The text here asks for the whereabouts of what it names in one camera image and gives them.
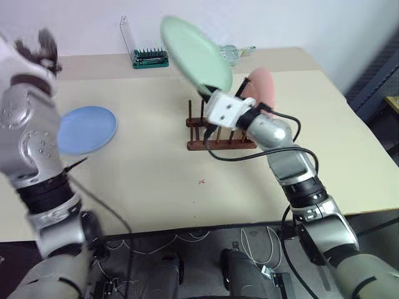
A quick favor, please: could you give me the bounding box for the wooden dish rack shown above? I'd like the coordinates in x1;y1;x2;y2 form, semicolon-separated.
186;99;258;151

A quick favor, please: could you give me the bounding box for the dark blue perforated panel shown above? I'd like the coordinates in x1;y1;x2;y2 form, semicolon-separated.
344;39;399;125

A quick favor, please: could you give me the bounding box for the white cable loop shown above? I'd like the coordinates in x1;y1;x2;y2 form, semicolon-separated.
240;225;283;269

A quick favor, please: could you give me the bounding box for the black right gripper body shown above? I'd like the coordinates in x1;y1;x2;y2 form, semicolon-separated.
204;84;223;100

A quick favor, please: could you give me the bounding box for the pink plate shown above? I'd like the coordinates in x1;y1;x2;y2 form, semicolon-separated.
241;68;277;118

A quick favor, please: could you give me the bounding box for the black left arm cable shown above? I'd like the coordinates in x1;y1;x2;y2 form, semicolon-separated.
62;156;135;299

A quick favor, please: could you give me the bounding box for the green screwdriver bit set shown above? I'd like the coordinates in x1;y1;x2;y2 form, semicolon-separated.
132;47;170;70

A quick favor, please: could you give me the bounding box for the blue plate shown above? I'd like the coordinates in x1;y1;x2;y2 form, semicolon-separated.
58;105;119;157

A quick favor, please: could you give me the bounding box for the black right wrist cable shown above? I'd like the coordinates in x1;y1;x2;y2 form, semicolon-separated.
257;102;302;143
203;123;320;171

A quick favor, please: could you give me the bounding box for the clear plastic bag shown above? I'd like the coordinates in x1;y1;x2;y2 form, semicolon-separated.
217;44;257;68

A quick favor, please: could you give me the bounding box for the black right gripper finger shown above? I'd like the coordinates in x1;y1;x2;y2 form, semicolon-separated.
196;82;210;102

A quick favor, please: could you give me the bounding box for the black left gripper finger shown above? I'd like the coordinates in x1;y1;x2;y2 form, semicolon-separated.
13;38;34;60
37;27;59;55

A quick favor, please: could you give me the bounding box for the small black box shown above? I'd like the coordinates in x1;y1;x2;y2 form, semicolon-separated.
267;272;294;299
92;278;122;299

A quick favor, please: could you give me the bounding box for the clear plastic case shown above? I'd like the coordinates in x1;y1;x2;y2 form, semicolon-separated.
119;14;138;60

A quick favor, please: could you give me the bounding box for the black cable under table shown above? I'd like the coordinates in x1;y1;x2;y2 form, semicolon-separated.
280;206;319;299

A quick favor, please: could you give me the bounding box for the yellow board edge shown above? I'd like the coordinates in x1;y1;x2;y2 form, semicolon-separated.
384;95;399;114

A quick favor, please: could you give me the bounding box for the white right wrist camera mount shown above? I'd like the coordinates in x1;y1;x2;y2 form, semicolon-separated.
206;91;258;131

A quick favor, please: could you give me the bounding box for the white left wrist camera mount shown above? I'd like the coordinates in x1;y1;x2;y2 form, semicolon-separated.
0;32;59;84

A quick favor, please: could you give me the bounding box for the green plate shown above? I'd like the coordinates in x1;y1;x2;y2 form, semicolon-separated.
160;16;233;95

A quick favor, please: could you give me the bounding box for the dark rounded shape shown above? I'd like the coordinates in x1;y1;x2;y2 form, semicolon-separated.
219;248;283;299

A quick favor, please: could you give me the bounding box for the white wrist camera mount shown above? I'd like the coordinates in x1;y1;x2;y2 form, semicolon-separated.
206;91;258;131
0;32;59;84

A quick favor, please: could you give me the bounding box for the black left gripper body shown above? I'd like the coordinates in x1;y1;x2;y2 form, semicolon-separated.
28;46;63;74

